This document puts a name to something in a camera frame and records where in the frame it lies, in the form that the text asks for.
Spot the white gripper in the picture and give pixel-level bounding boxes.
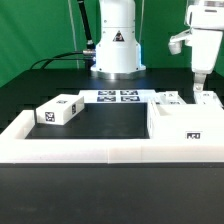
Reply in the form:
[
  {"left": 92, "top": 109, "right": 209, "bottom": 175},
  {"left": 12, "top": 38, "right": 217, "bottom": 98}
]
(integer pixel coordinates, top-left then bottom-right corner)
[{"left": 185, "top": 3, "right": 224, "bottom": 93}]

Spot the white cabinet door panel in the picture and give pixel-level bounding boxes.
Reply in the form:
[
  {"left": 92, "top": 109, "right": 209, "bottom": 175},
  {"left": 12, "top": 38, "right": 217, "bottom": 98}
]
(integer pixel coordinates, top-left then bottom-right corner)
[{"left": 194, "top": 91, "right": 223, "bottom": 107}]

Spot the large white cabinet body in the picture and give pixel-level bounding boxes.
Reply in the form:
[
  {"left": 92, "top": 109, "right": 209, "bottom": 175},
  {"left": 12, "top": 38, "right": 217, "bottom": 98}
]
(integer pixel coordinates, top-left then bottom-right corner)
[{"left": 147, "top": 101, "right": 224, "bottom": 140}]

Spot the small white box part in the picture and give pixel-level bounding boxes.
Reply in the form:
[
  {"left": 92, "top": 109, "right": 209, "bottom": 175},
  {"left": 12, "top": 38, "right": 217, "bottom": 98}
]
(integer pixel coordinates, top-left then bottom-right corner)
[{"left": 36, "top": 94, "right": 84, "bottom": 125}]

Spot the white marker base plate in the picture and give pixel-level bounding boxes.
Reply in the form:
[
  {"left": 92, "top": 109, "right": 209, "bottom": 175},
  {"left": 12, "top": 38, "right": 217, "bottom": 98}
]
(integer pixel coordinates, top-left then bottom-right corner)
[{"left": 79, "top": 89, "right": 157, "bottom": 103}]

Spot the black ribbed cable hose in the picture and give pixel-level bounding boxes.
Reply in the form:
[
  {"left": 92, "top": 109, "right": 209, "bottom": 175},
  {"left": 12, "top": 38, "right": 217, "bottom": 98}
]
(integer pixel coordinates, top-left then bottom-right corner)
[{"left": 77, "top": 0, "right": 96, "bottom": 56}]

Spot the black cable on table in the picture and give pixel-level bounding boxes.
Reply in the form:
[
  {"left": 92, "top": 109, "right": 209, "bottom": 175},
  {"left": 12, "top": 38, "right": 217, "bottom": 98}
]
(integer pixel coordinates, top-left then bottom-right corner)
[{"left": 29, "top": 51, "right": 97, "bottom": 71}]

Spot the white U-shaped boundary frame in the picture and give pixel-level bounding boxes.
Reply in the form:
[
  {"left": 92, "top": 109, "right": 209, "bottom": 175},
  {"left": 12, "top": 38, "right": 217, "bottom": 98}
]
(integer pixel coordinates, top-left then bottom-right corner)
[{"left": 0, "top": 102, "right": 224, "bottom": 164}]

